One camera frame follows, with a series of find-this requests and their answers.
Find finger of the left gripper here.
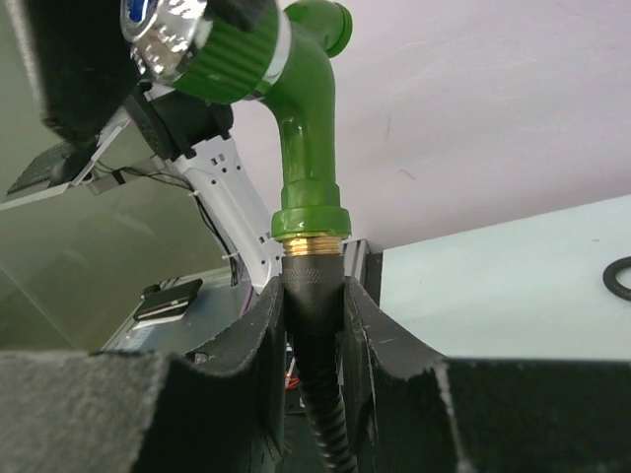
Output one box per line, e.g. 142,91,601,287
22,0,277,147

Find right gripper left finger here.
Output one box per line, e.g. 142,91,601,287
1,278,285,472

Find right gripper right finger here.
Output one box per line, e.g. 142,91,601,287
343,279,630,472

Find green water faucet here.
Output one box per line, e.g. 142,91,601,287
119,1,353,257

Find dark flexible shower hose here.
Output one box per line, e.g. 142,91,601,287
281,253,631,473

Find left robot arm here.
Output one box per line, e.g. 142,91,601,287
7,1,291,291

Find black device on floor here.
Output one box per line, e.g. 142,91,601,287
133,279,202,326

